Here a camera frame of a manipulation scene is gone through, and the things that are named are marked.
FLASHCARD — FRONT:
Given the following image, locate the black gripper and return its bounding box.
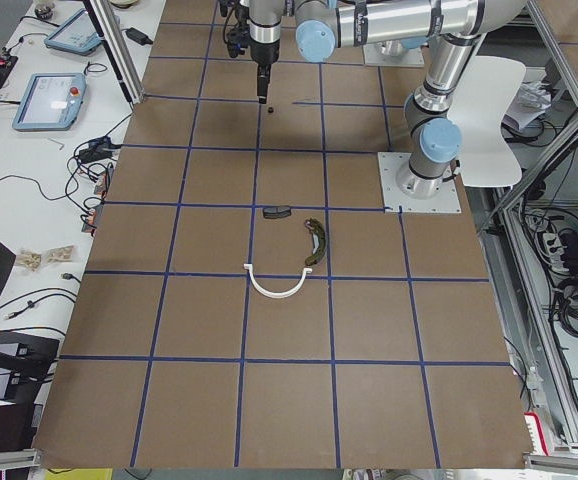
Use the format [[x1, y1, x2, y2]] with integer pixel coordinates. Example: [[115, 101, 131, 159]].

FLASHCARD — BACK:
[[249, 42, 280, 104]]

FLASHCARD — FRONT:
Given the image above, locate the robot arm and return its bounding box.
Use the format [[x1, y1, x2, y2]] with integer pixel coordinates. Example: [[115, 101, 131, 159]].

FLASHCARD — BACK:
[[235, 0, 525, 199]]

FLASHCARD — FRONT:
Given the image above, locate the black power adapter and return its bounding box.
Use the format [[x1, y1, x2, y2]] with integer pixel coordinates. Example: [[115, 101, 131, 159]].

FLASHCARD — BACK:
[[125, 27, 153, 46]]

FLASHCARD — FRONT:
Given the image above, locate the black brake pad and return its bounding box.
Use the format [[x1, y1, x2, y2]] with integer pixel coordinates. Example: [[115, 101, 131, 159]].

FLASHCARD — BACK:
[[262, 205, 292, 220]]

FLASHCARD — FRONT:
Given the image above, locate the olive green brake shoe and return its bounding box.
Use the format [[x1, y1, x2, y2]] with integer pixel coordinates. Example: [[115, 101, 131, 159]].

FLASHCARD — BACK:
[[304, 218, 327, 267]]

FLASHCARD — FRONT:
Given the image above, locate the far blue teach pendant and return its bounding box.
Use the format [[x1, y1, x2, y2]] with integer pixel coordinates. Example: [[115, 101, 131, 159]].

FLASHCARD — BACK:
[[44, 8, 101, 56]]

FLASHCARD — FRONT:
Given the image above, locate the blue teach pendant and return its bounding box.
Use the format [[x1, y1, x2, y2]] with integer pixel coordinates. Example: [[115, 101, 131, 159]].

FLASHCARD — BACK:
[[44, 8, 101, 56], [12, 72, 87, 132]]

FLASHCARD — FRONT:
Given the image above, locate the white curved plastic part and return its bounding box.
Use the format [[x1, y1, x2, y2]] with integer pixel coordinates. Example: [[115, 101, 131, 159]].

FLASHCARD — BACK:
[[243, 263, 315, 300]]

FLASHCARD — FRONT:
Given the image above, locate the near blue teach pendant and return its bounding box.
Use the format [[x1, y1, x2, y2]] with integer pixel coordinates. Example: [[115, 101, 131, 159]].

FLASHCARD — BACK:
[[12, 72, 87, 132]]

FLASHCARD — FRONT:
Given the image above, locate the white plastic chair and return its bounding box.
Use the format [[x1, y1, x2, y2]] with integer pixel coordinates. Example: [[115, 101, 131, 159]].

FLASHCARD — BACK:
[[448, 55, 526, 188]]

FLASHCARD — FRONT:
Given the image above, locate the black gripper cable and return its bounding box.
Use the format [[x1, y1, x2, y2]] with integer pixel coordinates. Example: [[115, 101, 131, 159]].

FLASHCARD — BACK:
[[220, 0, 250, 59]]

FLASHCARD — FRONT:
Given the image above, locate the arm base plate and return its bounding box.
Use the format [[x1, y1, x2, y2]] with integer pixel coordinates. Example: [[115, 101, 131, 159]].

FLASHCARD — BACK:
[[377, 152, 462, 214]]

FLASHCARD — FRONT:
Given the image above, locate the aluminium frame post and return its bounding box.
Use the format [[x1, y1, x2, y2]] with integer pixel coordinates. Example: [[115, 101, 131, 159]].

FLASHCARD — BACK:
[[83, 0, 144, 105]]

